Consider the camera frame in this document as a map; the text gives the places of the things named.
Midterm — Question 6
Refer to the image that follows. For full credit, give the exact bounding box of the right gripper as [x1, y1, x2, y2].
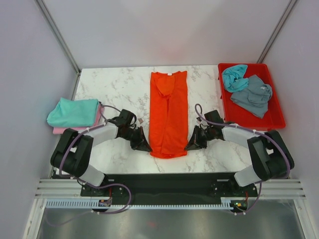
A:
[184, 125, 214, 151]

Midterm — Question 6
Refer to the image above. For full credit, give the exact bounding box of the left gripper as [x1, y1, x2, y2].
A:
[120, 126, 152, 153]

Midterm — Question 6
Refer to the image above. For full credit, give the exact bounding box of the orange t shirt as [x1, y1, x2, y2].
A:
[149, 71, 188, 159]

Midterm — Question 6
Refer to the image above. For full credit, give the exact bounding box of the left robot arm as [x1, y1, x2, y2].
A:
[50, 109, 152, 196]

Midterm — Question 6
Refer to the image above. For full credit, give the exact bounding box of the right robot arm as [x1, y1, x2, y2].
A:
[185, 110, 295, 196]

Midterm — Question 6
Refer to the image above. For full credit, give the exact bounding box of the grey t shirt in bin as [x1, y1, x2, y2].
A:
[230, 75, 273, 119]

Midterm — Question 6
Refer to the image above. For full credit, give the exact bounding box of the cyan t shirt in bin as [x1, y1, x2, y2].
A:
[222, 64, 249, 93]

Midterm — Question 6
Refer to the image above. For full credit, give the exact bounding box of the folded teal t shirt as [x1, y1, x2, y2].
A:
[46, 97, 100, 127]

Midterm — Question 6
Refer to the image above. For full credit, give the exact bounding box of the red plastic bin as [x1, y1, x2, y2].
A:
[218, 63, 286, 131]

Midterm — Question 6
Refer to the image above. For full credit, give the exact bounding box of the folded pink t shirt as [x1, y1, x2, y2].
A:
[52, 103, 105, 135]

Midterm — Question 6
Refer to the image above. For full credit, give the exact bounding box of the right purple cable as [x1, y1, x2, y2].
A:
[194, 104, 293, 216]

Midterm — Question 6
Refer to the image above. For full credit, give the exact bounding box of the purple cable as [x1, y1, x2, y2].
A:
[58, 106, 132, 215]
[194, 104, 293, 216]

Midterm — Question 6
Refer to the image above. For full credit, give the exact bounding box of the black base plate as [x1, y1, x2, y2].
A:
[81, 173, 257, 205]

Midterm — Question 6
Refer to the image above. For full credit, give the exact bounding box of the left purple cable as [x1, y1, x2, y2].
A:
[58, 106, 132, 215]

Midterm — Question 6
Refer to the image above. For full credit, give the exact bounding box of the white cable duct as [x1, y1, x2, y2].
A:
[45, 199, 233, 210]

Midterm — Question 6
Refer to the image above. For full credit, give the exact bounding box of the aluminium frame rail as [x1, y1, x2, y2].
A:
[35, 179, 306, 200]

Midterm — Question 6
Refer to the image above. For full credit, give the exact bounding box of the left corner frame post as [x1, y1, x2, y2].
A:
[35, 0, 81, 75]

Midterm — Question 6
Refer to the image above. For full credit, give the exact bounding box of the corner frame post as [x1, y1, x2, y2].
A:
[35, 0, 81, 75]
[256, 0, 299, 64]

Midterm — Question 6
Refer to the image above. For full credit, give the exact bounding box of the right corner frame post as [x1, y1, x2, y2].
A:
[256, 0, 299, 64]

